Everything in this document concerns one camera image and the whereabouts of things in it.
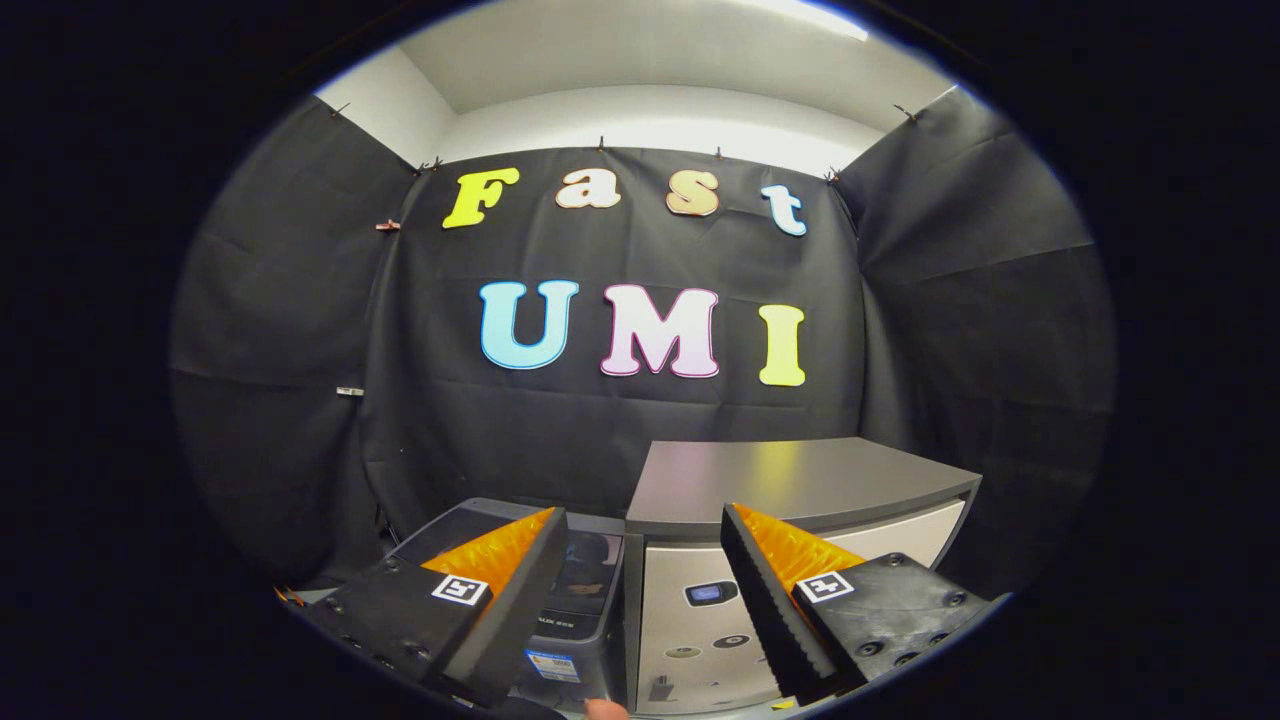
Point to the grey washing machine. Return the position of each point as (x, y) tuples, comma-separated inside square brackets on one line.
[(575, 655)]

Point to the small orange device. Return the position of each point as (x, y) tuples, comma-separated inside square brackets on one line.
[(290, 597)]

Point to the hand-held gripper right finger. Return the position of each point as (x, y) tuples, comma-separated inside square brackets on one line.
[(775, 610)]

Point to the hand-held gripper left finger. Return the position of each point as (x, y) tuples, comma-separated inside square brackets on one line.
[(505, 620)]

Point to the beige cabinet with dark top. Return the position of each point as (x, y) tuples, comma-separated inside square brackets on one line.
[(800, 480)]

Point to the black backdrop cloth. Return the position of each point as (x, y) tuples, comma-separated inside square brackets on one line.
[(960, 350)]

